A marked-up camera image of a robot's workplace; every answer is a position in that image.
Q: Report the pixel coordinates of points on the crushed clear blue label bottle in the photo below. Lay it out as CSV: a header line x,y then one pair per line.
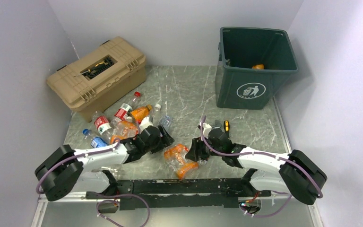
x,y
165,121

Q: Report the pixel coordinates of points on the red label clear bottle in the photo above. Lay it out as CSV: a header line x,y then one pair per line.
x,y
102,125

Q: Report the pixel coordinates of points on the red cap clear bottle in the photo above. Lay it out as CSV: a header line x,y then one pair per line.
x,y
126,108

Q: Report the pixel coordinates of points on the crushed orange label jug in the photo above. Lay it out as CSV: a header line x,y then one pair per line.
x,y
175,158

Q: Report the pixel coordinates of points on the red handled adjustable wrench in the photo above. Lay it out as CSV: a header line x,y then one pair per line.
x,y
203,162

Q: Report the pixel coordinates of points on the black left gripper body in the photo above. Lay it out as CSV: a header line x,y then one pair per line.
x,y
160,143

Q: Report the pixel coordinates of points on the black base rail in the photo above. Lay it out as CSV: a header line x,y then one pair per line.
x,y
170,193

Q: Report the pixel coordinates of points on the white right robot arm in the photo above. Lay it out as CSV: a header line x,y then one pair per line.
x,y
293,173

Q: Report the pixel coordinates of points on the small orange bottle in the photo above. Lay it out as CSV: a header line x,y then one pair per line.
x,y
258,67

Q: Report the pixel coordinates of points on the yellow black screwdriver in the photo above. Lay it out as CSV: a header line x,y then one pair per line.
x,y
227,127

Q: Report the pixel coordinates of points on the clear white cap bottle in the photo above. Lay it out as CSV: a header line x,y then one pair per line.
x,y
155,114

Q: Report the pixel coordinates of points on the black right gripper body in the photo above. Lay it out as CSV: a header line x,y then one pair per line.
x,y
209,140

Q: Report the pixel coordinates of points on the tan plastic toolbox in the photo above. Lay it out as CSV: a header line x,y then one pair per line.
x,y
99,79

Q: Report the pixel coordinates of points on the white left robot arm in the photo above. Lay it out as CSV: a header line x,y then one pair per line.
x,y
78,170

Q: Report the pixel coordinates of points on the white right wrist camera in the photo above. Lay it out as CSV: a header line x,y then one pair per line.
x,y
207,128

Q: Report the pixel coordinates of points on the dark green trash bin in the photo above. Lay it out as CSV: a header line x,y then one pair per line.
x,y
253,64

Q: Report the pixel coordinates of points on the large orange label bottle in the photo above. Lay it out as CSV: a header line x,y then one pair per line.
x,y
123,130

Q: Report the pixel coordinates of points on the small blue label bottle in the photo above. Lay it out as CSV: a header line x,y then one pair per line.
x,y
93,139

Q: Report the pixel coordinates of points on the orange juice bottle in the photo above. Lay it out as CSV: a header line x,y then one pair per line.
x,y
140,113

